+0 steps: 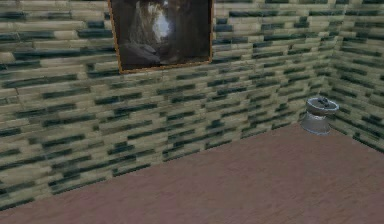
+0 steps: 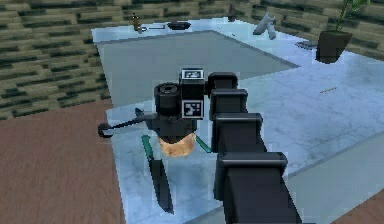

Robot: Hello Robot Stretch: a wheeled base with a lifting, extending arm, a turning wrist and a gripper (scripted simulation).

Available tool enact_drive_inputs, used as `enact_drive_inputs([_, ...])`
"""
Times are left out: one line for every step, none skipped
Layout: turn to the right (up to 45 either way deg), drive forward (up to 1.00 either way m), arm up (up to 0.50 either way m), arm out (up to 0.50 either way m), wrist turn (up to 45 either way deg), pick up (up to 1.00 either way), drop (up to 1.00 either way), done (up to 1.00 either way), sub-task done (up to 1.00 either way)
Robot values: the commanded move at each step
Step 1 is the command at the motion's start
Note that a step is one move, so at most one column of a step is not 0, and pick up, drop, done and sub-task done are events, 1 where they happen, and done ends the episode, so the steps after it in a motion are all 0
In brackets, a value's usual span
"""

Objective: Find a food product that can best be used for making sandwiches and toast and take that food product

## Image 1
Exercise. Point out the dark framed wall picture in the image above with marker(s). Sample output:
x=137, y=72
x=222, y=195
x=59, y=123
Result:
x=163, y=33

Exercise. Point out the grey metal bin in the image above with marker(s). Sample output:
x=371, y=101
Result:
x=316, y=116

